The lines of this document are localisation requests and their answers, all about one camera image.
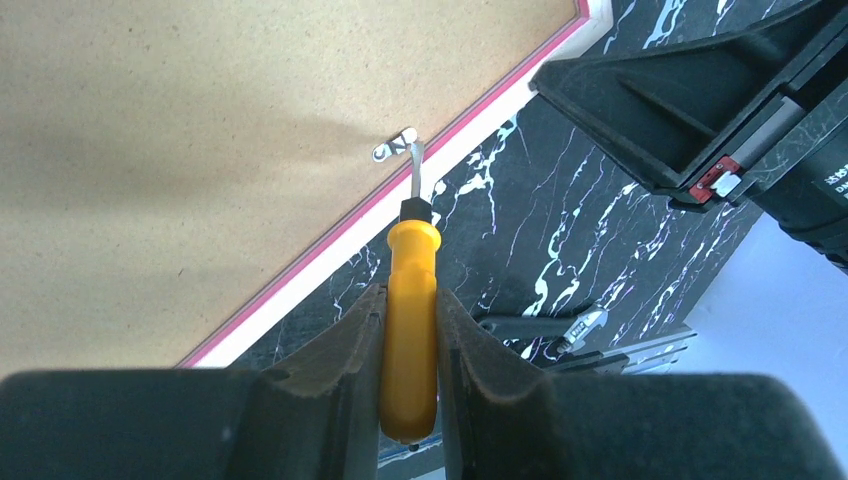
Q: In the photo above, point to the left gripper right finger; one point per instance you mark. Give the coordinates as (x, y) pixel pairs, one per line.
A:
(504, 418)

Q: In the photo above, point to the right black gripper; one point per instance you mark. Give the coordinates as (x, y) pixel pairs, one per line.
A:
(758, 115)

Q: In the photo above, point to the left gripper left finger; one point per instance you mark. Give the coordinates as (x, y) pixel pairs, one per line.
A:
(311, 416)

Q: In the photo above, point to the orange handled screwdriver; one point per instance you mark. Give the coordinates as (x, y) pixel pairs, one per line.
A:
(409, 389)

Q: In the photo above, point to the pink photo frame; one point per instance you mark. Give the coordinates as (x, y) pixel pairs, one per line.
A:
(176, 174)

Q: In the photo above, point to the black adjustable wrench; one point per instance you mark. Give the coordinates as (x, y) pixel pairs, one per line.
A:
(572, 332)

